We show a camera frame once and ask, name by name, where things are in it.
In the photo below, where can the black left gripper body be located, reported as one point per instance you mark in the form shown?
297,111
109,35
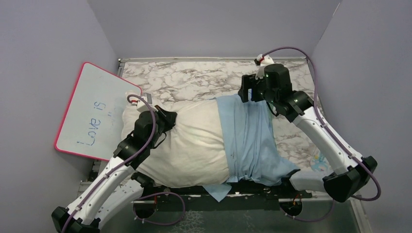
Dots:
160,128

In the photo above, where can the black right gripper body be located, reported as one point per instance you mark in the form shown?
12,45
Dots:
261,92

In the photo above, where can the white pillow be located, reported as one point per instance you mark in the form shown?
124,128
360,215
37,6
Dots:
192,153

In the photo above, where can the light blue pillowcase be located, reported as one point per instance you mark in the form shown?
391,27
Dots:
249,145

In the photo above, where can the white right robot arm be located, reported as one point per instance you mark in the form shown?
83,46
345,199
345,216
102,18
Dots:
351,170

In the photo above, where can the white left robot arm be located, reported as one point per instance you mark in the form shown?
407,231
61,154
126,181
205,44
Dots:
104,197

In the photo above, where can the pink framed whiteboard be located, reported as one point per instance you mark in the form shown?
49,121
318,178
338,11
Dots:
92,123

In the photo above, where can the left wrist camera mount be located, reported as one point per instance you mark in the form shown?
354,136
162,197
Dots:
142,103

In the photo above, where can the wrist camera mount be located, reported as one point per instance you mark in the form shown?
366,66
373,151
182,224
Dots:
261,62
142,103

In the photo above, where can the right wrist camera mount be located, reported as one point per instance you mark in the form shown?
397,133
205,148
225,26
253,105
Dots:
261,62

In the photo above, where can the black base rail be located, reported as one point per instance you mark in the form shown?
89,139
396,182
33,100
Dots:
244,195

